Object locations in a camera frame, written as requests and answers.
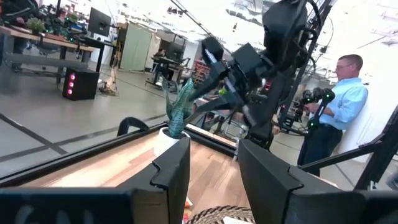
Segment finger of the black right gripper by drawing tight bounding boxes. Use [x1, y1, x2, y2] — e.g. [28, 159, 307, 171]
[184, 92, 247, 125]
[188, 62, 231, 102]

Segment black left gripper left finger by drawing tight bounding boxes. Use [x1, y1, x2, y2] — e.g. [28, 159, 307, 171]
[116, 136, 192, 224]

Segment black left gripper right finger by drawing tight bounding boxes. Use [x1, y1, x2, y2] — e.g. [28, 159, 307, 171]
[238, 138, 358, 224]

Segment white orange Tazo tea packet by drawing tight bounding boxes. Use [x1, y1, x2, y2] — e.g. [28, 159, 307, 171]
[223, 215, 253, 224]
[183, 197, 194, 224]

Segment round woven placemat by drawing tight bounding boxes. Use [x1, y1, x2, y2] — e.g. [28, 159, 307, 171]
[185, 205, 256, 224]

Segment red storage rack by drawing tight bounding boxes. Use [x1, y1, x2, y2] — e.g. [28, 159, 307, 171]
[192, 58, 211, 87]

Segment green snake plant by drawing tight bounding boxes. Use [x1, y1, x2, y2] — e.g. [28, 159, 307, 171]
[160, 77, 197, 140]

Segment black office desk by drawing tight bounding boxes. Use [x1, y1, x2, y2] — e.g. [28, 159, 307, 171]
[144, 55, 191, 91]

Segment person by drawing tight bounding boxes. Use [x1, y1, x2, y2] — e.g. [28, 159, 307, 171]
[297, 54, 369, 177]
[152, 48, 175, 82]
[0, 0, 40, 73]

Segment black handheld device green lights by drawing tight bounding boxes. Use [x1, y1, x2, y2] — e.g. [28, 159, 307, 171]
[294, 87, 336, 131]

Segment pale green partition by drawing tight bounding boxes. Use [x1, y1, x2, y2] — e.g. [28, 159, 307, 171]
[119, 22, 154, 73]

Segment black computer tower with lights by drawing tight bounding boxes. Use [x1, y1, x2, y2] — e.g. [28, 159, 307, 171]
[62, 67, 100, 101]

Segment black computer monitor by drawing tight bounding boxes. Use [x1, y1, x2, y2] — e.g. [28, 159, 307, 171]
[87, 6, 113, 38]

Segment wooden workbench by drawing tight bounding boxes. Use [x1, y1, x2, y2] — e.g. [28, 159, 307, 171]
[0, 25, 96, 85]

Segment small green potted plant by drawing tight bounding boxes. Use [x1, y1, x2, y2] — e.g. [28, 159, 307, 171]
[25, 17, 47, 36]

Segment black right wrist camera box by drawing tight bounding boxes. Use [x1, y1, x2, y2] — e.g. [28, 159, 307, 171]
[201, 36, 225, 66]

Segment black table edge handle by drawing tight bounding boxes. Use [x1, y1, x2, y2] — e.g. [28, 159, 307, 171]
[116, 116, 150, 138]

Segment black rig frame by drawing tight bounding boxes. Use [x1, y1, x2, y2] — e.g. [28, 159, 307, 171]
[298, 105, 398, 191]

